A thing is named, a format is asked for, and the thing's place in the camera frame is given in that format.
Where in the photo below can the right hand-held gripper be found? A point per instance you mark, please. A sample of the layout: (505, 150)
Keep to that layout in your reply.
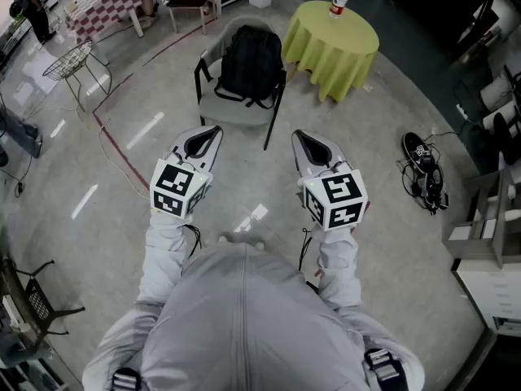
(338, 200)

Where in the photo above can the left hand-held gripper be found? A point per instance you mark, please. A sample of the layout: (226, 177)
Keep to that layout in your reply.
(179, 187)

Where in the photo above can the grey chair with black frame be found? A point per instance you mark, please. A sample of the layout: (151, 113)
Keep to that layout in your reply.
(234, 112)

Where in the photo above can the black backpack bag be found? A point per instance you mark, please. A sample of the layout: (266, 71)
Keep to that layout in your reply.
(250, 61)

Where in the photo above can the person's left forearm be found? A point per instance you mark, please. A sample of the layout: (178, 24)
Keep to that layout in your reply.
(167, 251)

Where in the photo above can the person's right forearm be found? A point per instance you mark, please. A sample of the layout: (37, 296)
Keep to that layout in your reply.
(338, 263)

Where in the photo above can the round table with yellow-green cloth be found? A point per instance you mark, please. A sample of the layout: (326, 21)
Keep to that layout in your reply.
(331, 51)

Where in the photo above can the clear water bottle red label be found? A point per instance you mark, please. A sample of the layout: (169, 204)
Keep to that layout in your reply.
(340, 0)

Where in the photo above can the white power strip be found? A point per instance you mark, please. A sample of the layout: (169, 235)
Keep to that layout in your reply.
(461, 110)

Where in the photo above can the table with red checkered cloth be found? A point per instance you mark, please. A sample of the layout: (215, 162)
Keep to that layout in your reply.
(102, 4)

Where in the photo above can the person's grey jacket torso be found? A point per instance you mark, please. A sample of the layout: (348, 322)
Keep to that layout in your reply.
(244, 320)

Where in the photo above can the grey wooden shelf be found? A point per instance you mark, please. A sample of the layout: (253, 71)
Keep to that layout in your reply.
(484, 226)

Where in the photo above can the black metal rack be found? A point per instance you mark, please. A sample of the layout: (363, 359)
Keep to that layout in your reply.
(38, 300)

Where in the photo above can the white drawer cabinet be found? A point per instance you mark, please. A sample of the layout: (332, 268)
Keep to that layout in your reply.
(494, 295)

